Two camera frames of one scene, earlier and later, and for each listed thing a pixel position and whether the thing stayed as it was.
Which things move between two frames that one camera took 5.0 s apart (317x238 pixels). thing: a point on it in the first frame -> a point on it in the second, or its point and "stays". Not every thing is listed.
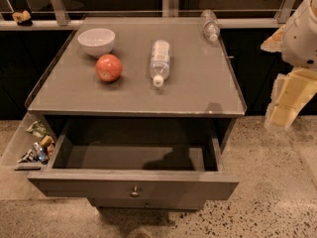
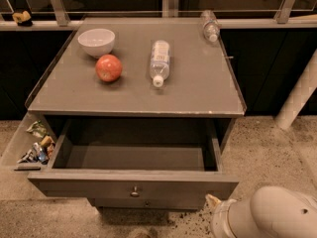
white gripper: (299, 40) -> (220, 217)
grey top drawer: (137, 159) stays
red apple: (108, 67) stays
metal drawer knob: (135, 193) stays
